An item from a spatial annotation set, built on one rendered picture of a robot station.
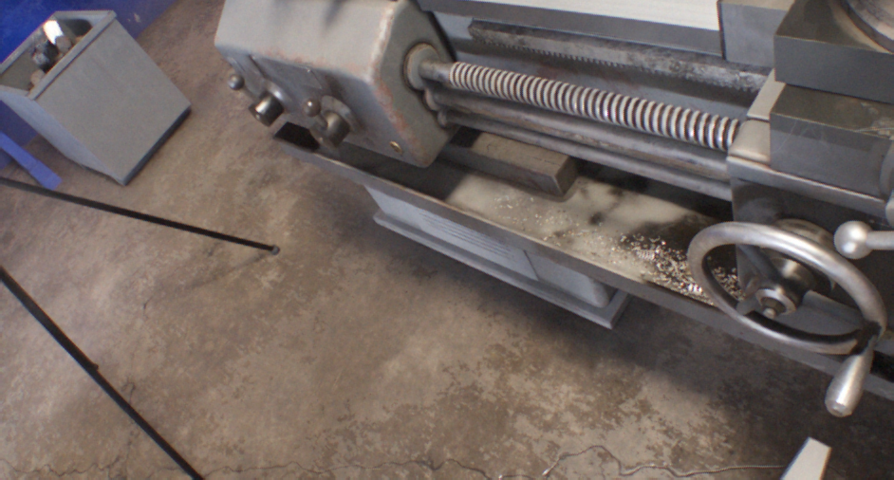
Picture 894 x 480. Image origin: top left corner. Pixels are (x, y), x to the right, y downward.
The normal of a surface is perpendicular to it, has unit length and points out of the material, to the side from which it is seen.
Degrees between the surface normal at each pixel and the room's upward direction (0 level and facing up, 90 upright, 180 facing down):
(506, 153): 0
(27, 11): 90
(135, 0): 90
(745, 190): 90
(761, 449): 0
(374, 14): 32
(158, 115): 90
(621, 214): 0
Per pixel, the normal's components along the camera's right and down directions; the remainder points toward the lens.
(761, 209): -0.58, 0.76
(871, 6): -0.95, -0.10
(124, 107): 0.77, 0.22
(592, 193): -0.38, -0.58
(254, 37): -0.63, -0.09
